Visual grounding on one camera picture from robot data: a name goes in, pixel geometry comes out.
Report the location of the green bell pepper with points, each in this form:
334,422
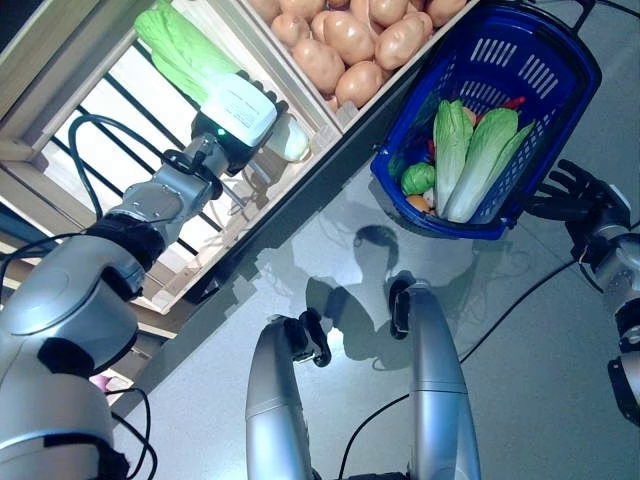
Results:
417,179

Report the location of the silver right robot leg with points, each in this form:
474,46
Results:
435,375

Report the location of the wooden slatted crate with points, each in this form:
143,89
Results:
65,75
395,82

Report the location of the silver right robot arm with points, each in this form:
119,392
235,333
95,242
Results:
622,265

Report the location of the blue plastic shopping basket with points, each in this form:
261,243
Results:
582,90

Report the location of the silver robot leg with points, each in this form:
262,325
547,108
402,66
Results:
435,375
275,425

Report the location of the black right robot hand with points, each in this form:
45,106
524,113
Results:
585,200

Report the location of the red chili pepper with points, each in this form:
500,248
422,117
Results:
430,147
515,102

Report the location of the napa cabbage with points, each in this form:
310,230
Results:
450,145
185,55
482,165

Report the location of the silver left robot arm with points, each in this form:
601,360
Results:
65,300

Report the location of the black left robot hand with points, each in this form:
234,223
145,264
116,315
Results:
272,96

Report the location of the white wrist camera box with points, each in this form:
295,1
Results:
237,112

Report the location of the small orange round vegetable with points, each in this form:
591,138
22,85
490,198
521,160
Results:
470,115

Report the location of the brown potato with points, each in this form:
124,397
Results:
359,82
400,42
445,7
349,35
387,10
318,62

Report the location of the small white vegetable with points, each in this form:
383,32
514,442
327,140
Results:
430,195

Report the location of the silver left robot leg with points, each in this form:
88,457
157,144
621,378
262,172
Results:
275,425

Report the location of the black robot pelvis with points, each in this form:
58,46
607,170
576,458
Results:
385,476

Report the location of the wooden vegetable display shelf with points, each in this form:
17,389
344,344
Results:
300,197

